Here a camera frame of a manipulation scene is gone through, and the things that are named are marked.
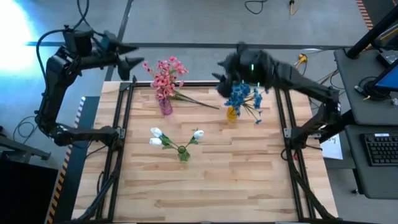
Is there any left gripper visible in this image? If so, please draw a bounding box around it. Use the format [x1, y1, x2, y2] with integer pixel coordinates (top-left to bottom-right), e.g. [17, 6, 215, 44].
[107, 42, 145, 81]

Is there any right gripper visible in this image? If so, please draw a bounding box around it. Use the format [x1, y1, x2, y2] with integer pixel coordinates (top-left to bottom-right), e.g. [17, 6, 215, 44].
[211, 42, 274, 96]

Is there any pink flower sprig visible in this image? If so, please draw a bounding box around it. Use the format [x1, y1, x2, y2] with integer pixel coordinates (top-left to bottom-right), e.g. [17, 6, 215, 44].
[156, 88, 220, 110]
[150, 73, 185, 108]
[141, 55, 190, 108]

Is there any white tulip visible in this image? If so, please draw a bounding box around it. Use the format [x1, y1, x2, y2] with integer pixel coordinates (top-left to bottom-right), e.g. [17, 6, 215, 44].
[148, 137, 183, 152]
[150, 126, 183, 152]
[183, 128, 206, 152]

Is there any yellow glass vase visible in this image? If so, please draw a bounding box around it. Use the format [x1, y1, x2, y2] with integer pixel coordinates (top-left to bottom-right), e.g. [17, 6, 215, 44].
[226, 105, 239, 121]

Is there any purple glass vase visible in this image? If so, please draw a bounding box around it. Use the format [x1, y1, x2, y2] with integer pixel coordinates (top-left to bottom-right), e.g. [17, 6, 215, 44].
[158, 98, 174, 116]

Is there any green glass vase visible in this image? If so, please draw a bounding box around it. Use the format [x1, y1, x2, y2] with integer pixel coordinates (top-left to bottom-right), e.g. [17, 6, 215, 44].
[177, 145, 191, 162]

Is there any grey desk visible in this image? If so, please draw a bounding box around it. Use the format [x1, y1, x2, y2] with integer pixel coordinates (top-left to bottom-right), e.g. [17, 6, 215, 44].
[344, 124, 398, 200]
[334, 48, 398, 126]

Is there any white paper sheet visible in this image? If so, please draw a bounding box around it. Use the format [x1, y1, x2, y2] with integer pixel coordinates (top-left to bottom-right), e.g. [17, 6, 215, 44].
[320, 134, 344, 161]

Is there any grey metal stand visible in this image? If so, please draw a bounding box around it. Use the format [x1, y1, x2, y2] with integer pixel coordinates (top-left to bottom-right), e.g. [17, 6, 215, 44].
[0, 126, 52, 162]

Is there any black monitor stand base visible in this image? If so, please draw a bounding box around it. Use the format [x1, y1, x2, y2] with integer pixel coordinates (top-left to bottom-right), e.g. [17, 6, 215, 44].
[357, 76, 393, 101]

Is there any black slanted pole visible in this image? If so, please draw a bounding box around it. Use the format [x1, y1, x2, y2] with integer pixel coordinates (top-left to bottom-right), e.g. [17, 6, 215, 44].
[346, 4, 398, 60]

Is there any black mat with hazard stripe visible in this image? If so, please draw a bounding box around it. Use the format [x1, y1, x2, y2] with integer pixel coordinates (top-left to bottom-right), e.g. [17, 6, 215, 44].
[46, 95, 103, 224]

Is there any orange black striped tape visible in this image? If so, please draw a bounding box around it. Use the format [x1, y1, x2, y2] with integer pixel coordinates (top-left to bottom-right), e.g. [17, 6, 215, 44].
[355, 0, 374, 31]

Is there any small black desk box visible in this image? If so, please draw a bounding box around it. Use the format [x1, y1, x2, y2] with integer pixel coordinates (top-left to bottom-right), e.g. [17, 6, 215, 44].
[375, 49, 398, 66]

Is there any monitor with blue screen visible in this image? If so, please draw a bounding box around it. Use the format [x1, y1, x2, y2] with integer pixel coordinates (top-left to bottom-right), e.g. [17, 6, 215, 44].
[371, 58, 398, 93]

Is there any black cabinet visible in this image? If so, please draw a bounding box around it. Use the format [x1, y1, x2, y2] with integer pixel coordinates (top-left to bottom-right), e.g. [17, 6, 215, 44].
[0, 158, 59, 224]

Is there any black keyboard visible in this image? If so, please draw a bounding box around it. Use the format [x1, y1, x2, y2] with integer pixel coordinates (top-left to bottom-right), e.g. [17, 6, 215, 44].
[363, 133, 398, 167]

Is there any yellow power plug cable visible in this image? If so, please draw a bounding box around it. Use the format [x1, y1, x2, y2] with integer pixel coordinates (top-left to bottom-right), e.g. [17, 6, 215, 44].
[281, 53, 308, 81]

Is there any black plug yellow cable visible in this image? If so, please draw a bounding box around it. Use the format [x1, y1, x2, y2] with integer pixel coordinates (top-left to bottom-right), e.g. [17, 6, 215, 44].
[288, 0, 304, 16]

